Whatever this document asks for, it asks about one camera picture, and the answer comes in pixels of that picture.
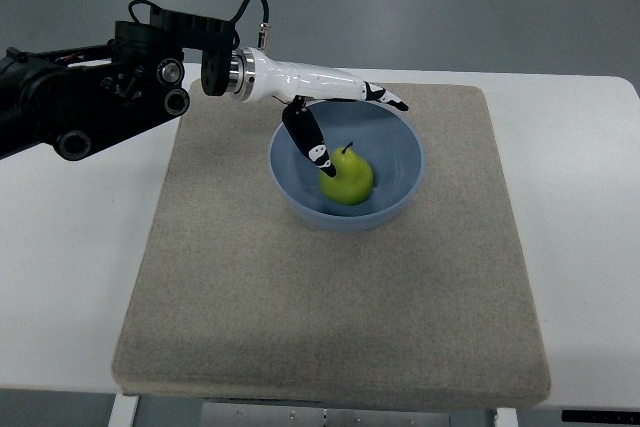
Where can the beige felt mat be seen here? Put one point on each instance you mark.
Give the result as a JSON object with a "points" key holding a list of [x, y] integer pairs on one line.
{"points": [[238, 298]]}

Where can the white table frame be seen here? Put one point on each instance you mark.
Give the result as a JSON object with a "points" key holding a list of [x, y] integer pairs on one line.
{"points": [[137, 411]]}

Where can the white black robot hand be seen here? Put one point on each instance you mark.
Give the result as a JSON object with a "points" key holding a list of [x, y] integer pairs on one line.
{"points": [[255, 77]]}

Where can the green pear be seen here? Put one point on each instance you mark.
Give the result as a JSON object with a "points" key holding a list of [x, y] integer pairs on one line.
{"points": [[354, 178]]}

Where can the blue ceramic bowl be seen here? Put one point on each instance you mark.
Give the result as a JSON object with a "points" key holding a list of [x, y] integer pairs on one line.
{"points": [[379, 163]]}

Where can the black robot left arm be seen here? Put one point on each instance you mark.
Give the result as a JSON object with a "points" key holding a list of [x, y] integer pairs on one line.
{"points": [[84, 100]]}

